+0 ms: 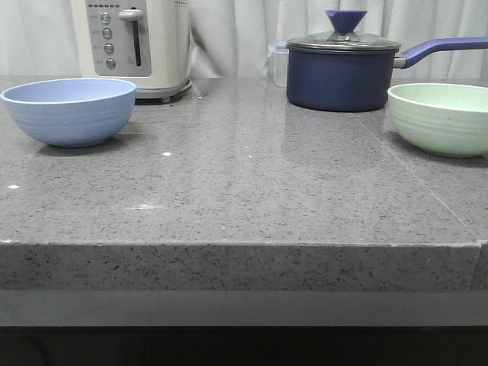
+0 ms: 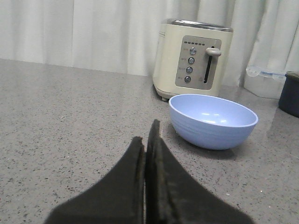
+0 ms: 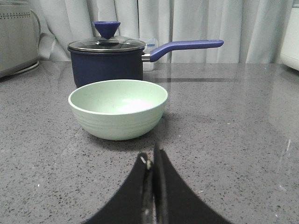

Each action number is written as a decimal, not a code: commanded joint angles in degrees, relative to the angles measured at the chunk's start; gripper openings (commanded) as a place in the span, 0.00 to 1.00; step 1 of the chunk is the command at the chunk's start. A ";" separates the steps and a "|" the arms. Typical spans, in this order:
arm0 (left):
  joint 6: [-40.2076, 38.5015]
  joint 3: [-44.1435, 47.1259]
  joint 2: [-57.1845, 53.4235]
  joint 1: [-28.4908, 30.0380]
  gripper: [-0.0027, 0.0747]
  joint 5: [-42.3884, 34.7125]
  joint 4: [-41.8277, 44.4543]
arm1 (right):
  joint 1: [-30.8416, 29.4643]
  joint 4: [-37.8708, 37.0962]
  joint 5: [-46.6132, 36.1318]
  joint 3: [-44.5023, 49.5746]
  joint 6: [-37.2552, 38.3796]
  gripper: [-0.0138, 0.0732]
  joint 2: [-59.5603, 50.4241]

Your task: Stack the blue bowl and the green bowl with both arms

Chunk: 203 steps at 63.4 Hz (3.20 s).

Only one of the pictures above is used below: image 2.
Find white curtain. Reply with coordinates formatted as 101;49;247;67
0;0;299;86

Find clear plastic container blue lid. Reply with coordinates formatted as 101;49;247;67
244;66;286;99

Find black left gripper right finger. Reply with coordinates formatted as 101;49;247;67
145;119;253;224

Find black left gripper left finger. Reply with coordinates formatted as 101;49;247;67
45;137;145;224

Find blue bowl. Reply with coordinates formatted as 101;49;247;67
169;94;258;150

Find dark blue saucepan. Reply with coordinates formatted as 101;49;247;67
278;71;299;118

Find cream toaster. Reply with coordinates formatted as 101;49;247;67
152;19;233;101

